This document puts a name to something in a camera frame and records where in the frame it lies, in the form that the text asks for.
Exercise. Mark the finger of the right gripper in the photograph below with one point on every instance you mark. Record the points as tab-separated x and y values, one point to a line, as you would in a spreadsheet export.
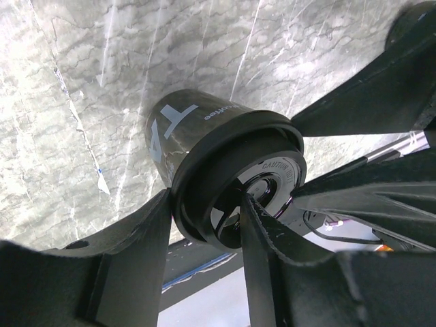
396	197
293	282

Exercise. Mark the dark transparent coffee cup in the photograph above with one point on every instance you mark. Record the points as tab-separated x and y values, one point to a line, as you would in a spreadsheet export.
178	121

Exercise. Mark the black coffee cup lid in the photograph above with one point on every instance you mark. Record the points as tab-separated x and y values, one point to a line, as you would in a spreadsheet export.
258	153

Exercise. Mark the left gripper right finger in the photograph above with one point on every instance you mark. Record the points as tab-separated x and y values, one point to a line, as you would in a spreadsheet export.
395	93

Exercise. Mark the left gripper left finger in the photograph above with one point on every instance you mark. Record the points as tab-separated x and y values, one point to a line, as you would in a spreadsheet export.
111	278

